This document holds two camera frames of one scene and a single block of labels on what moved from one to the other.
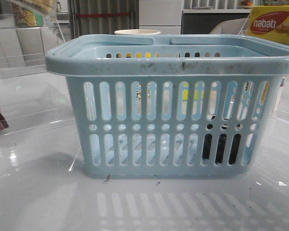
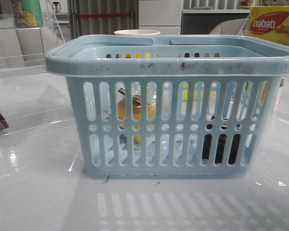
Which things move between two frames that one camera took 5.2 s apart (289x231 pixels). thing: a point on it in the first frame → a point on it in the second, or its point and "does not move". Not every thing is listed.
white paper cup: x=137 y=32 does not move
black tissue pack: x=221 y=146 does not move
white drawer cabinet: x=164 y=16 does not move
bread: x=46 y=9 → x=136 y=110
